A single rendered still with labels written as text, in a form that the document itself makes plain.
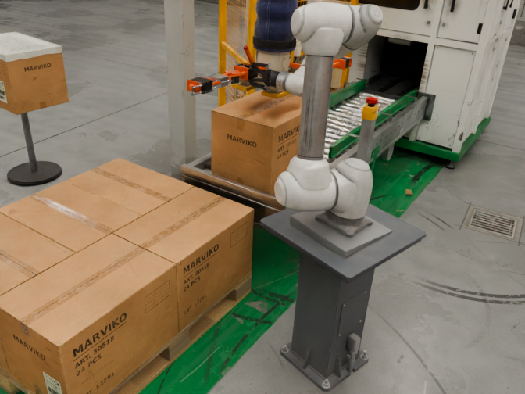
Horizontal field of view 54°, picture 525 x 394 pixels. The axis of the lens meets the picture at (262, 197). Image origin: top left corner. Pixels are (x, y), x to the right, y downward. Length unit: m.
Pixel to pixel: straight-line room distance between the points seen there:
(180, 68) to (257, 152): 1.25
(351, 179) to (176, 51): 2.06
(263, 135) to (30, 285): 1.28
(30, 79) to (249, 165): 1.75
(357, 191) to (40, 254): 1.37
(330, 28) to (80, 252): 1.40
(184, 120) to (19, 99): 1.11
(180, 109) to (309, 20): 2.14
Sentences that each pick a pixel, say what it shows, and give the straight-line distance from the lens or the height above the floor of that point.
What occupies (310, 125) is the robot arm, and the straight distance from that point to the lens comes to 1.89.
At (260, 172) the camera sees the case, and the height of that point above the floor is 0.68.
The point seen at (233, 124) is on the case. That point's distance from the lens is 2.71.
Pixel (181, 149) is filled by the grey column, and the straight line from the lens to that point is 3.94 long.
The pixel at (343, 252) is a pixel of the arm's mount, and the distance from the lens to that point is 1.96.
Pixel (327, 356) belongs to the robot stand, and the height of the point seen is 0.16.
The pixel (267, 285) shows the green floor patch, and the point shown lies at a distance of 3.00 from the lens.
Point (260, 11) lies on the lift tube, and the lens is 2.70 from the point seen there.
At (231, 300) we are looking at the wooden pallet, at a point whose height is 0.02.
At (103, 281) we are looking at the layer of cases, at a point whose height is 0.54.
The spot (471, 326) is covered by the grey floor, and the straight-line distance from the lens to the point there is 3.04.
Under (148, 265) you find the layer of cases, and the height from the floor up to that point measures 0.54.
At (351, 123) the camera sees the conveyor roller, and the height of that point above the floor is 0.53.
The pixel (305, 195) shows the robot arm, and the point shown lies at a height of 0.97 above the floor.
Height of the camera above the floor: 1.87
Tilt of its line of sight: 29 degrees down
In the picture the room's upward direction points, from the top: 3 degrees clockwise
